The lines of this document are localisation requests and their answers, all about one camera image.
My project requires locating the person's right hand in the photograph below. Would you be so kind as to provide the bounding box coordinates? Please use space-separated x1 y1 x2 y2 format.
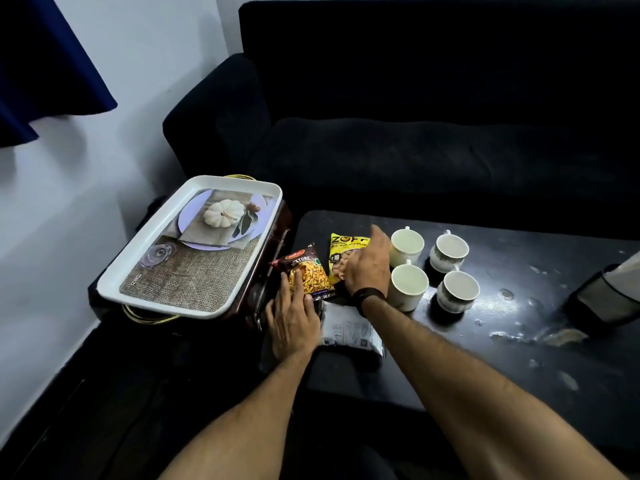
342 225 392 298

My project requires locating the person's left hand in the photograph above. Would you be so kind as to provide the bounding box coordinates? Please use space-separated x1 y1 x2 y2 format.
265 270 322 364

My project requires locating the yellow snack packet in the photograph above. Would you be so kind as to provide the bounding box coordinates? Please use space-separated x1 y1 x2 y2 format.
328 233 372 286

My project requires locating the person's right forearm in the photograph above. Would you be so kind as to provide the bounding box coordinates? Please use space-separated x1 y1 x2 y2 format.
361 296 629 480

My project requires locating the person's left forearm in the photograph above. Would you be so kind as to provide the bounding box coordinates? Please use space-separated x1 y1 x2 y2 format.
159 347 314 480

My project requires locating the dark red snack packet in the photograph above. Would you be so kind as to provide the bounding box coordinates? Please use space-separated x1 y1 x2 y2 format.
270 243 337 302

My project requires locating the white patterned cup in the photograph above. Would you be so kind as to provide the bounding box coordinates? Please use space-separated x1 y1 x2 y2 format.
389 226 426 269
436 269 481 315
387 260 430 313
429 230 471 274

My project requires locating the dark wooden side table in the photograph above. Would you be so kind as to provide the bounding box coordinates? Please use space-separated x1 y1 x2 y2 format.
87 174 296 334

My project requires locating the black wristband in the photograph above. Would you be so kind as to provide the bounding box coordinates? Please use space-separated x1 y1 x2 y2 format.
350 288 387 318

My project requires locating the white printed packet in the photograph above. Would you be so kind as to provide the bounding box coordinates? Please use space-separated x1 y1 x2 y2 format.
320 301 386 358

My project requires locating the white tray with pumpkin print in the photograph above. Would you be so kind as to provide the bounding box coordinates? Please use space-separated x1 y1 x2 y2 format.
96 175 283 320

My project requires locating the black sofa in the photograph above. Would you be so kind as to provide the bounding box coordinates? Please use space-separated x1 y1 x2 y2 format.
162 0 640 241

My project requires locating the blue curtain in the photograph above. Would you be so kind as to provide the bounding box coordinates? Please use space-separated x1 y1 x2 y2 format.
0 0 119 148

